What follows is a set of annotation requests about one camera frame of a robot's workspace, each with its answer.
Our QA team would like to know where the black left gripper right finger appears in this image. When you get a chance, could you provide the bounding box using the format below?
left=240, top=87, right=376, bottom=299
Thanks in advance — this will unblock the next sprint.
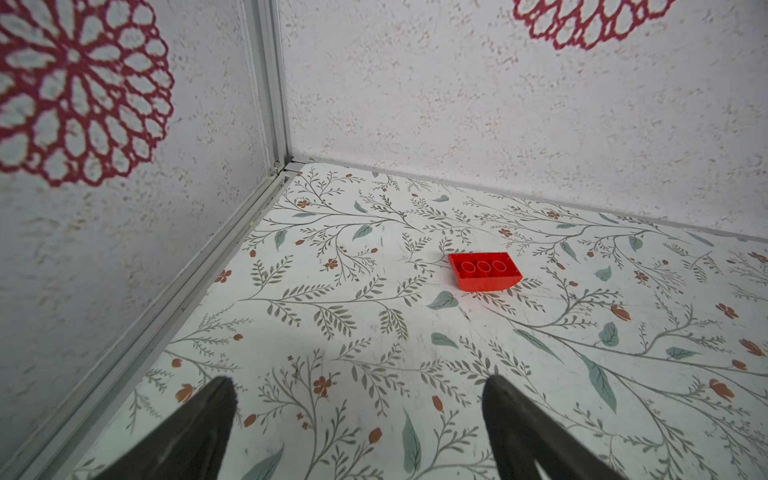
left=482, top=375, right=620, bottom=479

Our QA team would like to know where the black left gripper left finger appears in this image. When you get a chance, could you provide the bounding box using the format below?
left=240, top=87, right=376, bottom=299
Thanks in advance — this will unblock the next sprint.
left=97, top=376, right=237, bottom=480

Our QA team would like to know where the red curved lego brick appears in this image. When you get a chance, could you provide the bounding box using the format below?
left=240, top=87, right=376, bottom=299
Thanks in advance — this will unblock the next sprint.
left=448, top=252, right=524, bottom=293

